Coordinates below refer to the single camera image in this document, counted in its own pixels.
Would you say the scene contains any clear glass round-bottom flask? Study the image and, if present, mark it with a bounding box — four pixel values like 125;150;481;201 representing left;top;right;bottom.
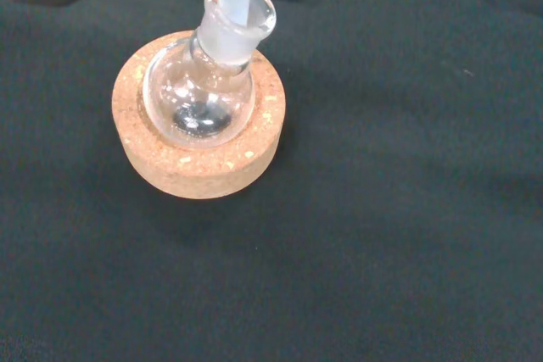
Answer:
141;0;278;151

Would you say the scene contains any black bench cloth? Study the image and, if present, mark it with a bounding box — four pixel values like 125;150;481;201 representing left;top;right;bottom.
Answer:
0;0;543;362

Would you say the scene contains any round cork ring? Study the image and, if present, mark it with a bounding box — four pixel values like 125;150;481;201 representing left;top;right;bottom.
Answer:
110;30;288;201

